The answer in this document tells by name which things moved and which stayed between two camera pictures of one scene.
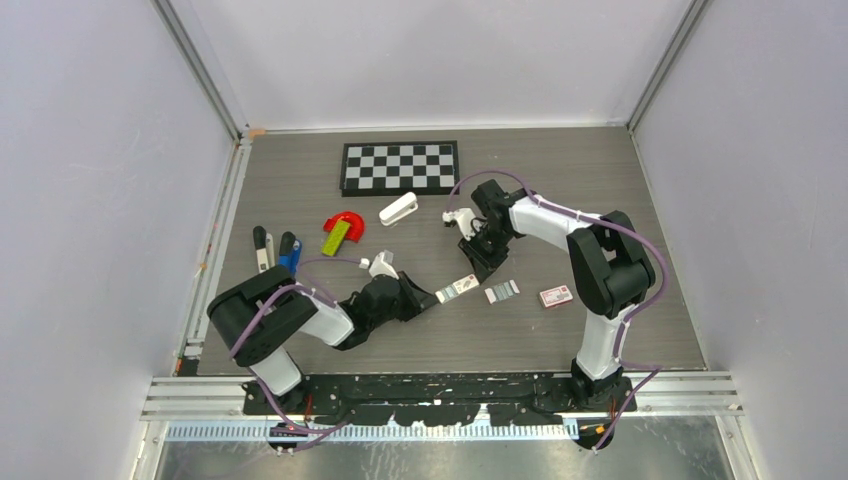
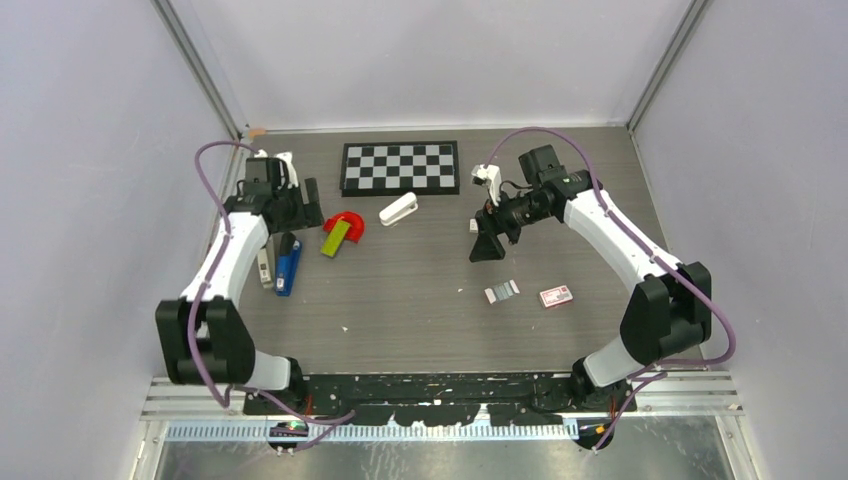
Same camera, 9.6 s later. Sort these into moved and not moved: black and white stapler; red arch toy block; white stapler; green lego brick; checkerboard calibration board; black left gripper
Moved: black and white stapler; black left gripper
Not moved: white stapler; red arch toy block; checkerboard calibration board; green lego brick
